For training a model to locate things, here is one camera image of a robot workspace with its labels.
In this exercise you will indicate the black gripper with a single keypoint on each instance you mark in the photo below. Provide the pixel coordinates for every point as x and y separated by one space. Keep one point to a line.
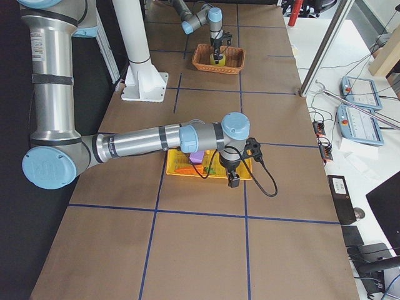
215 42
229 164

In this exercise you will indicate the yellow tape roll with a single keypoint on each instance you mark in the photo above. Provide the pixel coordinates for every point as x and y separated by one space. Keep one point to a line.
221 63

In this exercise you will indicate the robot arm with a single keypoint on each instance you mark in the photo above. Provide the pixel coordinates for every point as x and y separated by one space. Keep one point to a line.
59 153
211 15

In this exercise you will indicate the brown wicker basket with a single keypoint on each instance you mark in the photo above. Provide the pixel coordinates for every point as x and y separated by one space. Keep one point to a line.
234 59

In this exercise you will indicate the yellow woven basket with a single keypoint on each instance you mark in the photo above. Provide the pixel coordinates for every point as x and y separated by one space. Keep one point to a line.
177 159

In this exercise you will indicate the orange toy carrot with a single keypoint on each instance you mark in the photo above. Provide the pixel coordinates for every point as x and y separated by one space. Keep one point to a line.
192 170

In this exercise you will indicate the purple foam cube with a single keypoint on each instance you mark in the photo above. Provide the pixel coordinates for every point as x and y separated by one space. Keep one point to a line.
196 157

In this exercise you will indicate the red cylinder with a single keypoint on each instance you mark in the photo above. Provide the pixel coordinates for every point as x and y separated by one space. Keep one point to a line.
295 10

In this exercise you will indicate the orange black connector strip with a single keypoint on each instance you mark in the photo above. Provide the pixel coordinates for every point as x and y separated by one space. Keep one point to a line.
324 144

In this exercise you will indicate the black box with label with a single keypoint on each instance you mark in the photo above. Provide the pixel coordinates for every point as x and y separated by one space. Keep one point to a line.
341 198

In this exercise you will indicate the white reacher grabber stick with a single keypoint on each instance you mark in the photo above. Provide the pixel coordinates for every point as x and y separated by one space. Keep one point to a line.
332 95

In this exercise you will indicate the near blue teach pendant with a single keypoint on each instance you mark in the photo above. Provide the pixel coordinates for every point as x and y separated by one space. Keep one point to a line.
358 126

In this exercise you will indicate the blue teach pendant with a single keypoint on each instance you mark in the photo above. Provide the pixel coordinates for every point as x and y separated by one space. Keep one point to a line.
358 126
361 92

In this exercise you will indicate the far blue teach pendant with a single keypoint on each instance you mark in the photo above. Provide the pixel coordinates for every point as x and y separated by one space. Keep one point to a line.
361 92

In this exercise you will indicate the black monitor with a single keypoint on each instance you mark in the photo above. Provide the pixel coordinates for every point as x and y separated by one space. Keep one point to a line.
384 203

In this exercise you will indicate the black stand equipment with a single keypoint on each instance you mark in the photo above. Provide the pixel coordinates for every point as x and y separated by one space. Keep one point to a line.
376 267

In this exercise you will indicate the wooden board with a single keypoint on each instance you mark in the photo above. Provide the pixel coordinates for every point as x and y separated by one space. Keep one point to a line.
387 57

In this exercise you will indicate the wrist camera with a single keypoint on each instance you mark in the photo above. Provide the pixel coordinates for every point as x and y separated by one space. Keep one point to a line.
227 36
253 150

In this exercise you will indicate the white camera mast base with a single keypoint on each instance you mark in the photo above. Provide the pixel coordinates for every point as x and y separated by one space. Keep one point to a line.
143 81

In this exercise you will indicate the aluminium frame post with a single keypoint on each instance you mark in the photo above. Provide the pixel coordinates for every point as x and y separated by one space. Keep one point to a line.
333 29

